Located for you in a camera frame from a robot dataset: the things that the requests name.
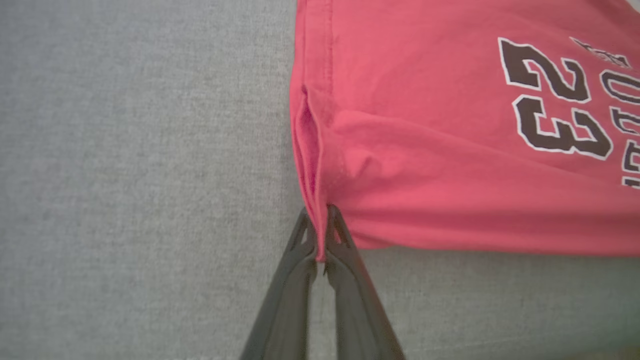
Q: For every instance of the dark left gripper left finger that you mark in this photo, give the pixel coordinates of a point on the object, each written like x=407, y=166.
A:
x=285, y=310

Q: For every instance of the red white number jersey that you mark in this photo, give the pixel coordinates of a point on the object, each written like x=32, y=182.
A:
x=425, y=150

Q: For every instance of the grey fabric sofa seat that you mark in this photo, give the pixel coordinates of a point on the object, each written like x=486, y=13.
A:
x=140, y=175

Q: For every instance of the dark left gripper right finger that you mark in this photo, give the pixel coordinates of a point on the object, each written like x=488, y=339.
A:
x=360, y=310

